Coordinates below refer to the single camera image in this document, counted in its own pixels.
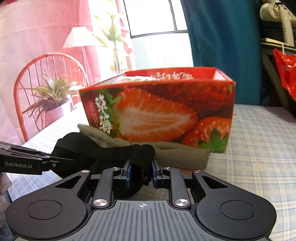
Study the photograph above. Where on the teal curtain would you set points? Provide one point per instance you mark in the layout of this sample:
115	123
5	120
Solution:
225	35

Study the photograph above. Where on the olive knitted cloth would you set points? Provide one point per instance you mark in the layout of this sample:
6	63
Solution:
166	153

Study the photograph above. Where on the pink printed backdrop curtain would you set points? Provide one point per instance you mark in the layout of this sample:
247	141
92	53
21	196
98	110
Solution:
46	40

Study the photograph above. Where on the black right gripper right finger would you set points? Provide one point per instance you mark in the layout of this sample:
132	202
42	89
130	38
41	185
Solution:
160	175

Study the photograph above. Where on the red strawberry cardboard box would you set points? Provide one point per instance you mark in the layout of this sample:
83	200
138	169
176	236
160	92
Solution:
187	105

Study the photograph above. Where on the red plastic bag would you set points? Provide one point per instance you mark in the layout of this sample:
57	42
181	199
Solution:
286	69

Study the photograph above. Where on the plaid bed sheet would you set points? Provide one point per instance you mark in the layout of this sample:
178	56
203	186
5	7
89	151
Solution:
244	193

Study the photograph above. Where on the cluttered dark shelf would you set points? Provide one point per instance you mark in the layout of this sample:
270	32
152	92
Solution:
277	31

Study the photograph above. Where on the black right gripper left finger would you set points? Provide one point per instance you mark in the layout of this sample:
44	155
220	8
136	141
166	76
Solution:
122	176

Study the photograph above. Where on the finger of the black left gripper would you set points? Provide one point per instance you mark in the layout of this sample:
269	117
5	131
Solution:
57	159

